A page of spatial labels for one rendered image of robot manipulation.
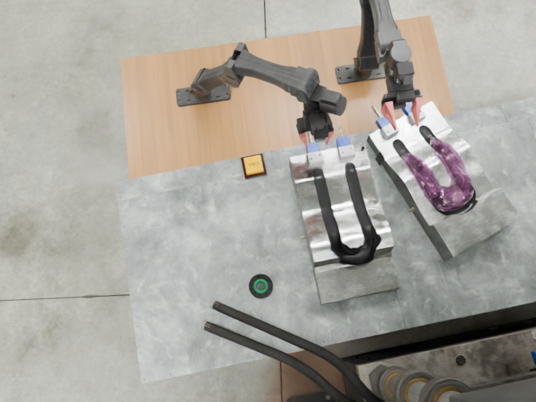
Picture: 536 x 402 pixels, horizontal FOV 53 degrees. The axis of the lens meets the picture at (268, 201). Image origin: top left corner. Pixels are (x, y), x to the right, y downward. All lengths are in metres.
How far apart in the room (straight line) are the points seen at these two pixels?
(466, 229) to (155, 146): 1.11
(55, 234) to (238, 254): 1.31
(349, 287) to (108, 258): 1.41
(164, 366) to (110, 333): 0.93
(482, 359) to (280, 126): 1.04
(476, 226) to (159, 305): 1.07
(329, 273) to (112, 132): 1.61
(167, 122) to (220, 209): 0.39
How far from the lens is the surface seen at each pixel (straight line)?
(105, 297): 2.77
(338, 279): 1.77
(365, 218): 1.77
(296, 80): 1.53
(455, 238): 1.81
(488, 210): 1.86
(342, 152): 1.82
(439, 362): 1.89
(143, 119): 2.05
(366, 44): 1.90
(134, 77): 2.13
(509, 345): 1.96
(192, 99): 2.03
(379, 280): 1.78
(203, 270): 1.85
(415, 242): 1.89
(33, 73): 3.28
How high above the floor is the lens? 2.61
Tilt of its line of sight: 75 degrees down
